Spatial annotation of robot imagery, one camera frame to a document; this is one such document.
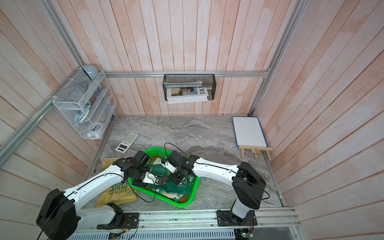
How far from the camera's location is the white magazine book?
0.92 metres

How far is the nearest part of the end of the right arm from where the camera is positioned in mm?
593

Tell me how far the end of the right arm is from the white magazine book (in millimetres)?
403
